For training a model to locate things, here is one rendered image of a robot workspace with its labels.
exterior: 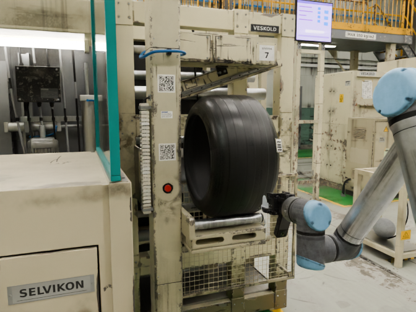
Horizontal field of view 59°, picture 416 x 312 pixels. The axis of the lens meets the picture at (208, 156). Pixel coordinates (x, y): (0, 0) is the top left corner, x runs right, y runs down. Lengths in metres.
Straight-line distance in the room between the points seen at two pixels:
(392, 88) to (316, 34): 4.69
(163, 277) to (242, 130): 0.75
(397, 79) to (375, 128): 4.97
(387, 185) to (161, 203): 0.91
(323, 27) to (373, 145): 1.86
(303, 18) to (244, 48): 3.57
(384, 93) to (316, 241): 0.51
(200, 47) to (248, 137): 0.61
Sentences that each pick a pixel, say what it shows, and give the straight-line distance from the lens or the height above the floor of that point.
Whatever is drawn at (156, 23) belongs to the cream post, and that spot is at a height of 1.75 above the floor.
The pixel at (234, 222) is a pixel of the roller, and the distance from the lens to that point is 1.67.
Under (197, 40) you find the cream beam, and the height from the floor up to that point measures 1.74.
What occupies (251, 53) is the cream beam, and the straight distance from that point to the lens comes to 2.02.
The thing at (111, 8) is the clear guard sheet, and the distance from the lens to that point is 0.73.
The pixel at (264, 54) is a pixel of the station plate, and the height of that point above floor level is 1.69.
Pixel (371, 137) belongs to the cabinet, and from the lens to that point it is 5.92.
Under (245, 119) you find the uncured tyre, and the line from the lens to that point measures 1.54.
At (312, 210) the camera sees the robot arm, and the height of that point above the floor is 1.09.
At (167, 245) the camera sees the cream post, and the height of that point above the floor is 0.80.
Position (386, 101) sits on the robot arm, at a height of 1.43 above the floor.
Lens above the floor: 1.41
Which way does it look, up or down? 8 degrees down
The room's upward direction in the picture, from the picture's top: straight up
